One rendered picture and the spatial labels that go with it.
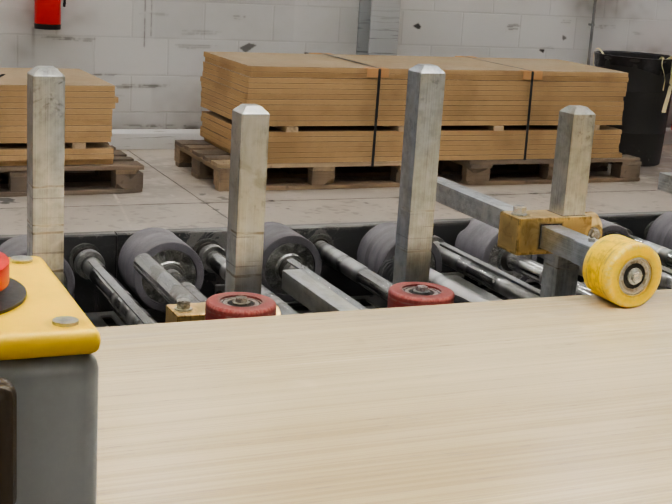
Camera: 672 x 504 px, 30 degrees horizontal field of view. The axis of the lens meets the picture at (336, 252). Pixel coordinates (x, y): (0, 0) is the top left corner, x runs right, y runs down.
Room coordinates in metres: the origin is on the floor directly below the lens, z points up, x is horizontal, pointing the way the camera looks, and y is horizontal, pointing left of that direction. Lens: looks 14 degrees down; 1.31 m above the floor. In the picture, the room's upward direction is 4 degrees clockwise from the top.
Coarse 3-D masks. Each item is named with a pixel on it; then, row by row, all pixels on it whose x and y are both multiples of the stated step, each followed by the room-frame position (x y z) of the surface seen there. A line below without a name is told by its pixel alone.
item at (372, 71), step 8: (456, 56) 7.90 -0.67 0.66; (464, 56) 7.90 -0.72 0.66; (472, 56) 7.95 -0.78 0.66; (368, 72) 6.76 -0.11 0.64; (376, 72) 6.78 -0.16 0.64; (384, 72) 6.80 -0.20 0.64; (528, 72) 7.19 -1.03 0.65; (536, 72) 7.21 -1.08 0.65; (376, 96) 6.79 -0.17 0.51; (376, 104) 6.79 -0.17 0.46; (376, 112) 6.79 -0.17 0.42; (528, 112) 7.20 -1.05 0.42; (376, 120) 6.79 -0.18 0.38; (528, 120) 7.20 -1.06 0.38; (376, 128) 6.79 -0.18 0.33; (528, 128) 7.20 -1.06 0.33
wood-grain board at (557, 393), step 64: (256, 320) 1.31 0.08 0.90; (320, 320) 1.33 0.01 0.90; (384, 320) 1.34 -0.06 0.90; (448, 320) 1.36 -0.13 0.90; (512, 320) 1.37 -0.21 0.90; (576, 320) 1.39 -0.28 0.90; (640, 320) 1.41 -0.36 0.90; (128, 384) 1.09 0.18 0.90; (192, 384) 1.10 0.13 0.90; (256, 384) 1.11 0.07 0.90; (320, 384) 1.12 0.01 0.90; (384, 384) 1.13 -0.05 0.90; (448, 384) 1.14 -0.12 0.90; (512, 384) 1.16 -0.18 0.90; (576, 384) 1.17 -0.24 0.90; (640, 384) 1.18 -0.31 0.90; (128, 448) 0.94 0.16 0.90; (192, 448) 0.95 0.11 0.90; (256, 448) 0.96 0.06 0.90; (320, 448) 0.97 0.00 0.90; (384, 448) 0.98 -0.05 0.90; (448, 448) 0.98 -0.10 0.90; (512, 448) 0.99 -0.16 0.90; (576, 448) 1.00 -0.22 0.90; (640, 448) 1.01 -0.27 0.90
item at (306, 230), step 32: (320, 224) 2.08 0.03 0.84; (352, 224) 2.10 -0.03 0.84; (448, 224) 2.17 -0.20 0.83; (640, 224) 2.34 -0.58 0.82; (64, 256) 1.89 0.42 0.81; (352, 256) 2.09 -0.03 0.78; (96, 288) 1.91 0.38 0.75; (128, 288) 1.93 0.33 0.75; (352, 288) 2.10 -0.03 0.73; (96, 320) 1.86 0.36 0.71; (160, 320) 1.88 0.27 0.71
